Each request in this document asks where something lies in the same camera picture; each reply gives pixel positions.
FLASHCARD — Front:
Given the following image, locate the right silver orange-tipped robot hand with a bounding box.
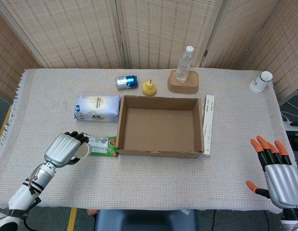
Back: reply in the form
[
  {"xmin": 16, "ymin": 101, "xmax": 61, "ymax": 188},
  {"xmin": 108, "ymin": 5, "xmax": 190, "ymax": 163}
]
[{"xmin": 245, "ymin": 135, "xmax": 298, "ymax": 209}]

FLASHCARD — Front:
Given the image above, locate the left silver black-fingered robot hand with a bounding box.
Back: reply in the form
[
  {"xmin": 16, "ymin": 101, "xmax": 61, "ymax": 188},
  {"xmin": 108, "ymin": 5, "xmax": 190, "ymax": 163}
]
[{"xmin": 44, "ymin": 131, "xmax": 90, "ymax": 168}]

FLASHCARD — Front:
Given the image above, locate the small white paper cup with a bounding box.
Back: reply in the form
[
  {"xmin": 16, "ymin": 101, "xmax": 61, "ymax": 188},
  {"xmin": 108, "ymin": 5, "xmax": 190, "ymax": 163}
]
[{"xmin": 73, "ymin": 143, "xmax": 92, "ymax": 159}]

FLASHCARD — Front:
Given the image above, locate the green snack packet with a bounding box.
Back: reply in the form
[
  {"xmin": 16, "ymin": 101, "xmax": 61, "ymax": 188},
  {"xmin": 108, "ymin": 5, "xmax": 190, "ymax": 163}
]
[{"xmin": 81, "ymin": 131, "xmax": 119, "ymax": 157}]

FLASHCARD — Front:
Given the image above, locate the blue-and-white tissue pack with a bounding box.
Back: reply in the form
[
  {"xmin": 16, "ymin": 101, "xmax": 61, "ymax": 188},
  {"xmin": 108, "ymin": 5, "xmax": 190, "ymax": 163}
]
[{"xmin": 74, "ymin": 95, "xmax": 122, "ymax": 123}]

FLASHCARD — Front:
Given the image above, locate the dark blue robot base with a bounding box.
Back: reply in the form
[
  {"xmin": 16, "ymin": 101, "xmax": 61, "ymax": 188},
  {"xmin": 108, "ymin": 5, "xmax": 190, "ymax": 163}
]
[{"xmin": 94, "ymin": 208, "xmax": 198, "ymax": 231}]

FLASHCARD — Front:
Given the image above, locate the long white carton box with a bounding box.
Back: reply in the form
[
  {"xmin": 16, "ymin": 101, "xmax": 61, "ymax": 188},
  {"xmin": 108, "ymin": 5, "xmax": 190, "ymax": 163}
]
[{"xmin": 202, "ymin": 94, "xmax": 215, "ymax": 158}]

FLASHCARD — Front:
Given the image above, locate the open brown cardboard box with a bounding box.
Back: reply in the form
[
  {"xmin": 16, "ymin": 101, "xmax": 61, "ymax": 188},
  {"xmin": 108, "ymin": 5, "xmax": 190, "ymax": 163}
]
[{"xmin": 116, "ymin": 94, "xmax": 205, "ymax": 159}]

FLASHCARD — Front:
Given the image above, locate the upside-down white paper cup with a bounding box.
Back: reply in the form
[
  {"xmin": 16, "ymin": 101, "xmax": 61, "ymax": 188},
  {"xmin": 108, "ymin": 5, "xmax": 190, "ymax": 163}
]
[{"xmin": 249, "ymin": 71, "xmax": 274, "ymax": 94}]

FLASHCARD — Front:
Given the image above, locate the white power strip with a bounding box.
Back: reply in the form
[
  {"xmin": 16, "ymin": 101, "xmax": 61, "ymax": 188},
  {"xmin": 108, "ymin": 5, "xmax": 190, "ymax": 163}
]
[{"xmin": 283, "ymin": 121, "xmax": 298, "ymax": 132}]

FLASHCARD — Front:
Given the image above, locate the blue silver soda can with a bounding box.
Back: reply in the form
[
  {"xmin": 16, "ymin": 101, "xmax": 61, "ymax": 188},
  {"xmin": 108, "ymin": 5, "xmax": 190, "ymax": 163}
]
[{"xmin": 115, "ymin": 75, "xmax": 139, "ymax": 90}]

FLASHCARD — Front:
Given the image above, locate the woven beige tablecloth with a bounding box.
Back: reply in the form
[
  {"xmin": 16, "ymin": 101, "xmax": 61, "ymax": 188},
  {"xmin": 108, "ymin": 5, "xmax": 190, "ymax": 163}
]
[{"xmin": 0, "ymin": 68, "xmax": 298, "ymax": 215}]

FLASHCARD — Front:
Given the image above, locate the yellow pear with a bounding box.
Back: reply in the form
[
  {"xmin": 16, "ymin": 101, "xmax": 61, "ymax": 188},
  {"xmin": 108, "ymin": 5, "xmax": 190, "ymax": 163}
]
[{"xmin": 142, "ymin": 79, "xmax": 157, "ymax": 96}]

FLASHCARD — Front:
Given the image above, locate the woven folding screen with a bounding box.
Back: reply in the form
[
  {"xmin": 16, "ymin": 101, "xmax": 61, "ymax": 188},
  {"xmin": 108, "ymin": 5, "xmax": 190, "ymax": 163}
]
[{"xmin": 0, "ymin": 0, "xmax": 298, "ymax": 106}]

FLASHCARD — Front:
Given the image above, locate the brown paper tray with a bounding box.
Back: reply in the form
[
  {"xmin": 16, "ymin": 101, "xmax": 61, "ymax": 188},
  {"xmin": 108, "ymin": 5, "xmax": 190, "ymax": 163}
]
[{"xmin": 167, "ymin": 70, "xmax": 200, "ymax": 94}]

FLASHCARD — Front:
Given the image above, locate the clear plastic water bottle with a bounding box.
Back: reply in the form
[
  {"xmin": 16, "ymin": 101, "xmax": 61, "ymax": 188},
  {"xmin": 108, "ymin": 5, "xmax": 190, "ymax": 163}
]
[{"xmin": 175, "ymin": 46, "xmax": 194, "ymax": 84}]

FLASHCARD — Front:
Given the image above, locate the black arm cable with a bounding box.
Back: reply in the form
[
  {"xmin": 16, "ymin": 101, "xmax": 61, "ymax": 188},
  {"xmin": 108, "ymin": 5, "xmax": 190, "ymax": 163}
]
[{"xmin": 21, "ymin": 197, "xmax": 42, "ymax": 231}]

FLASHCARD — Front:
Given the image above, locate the white cable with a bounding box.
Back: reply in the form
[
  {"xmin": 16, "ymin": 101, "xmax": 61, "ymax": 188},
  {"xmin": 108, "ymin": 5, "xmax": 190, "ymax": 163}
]
[{"xmin": 280, "ymin": 90, "xmax": 298, "ymax": 123}]

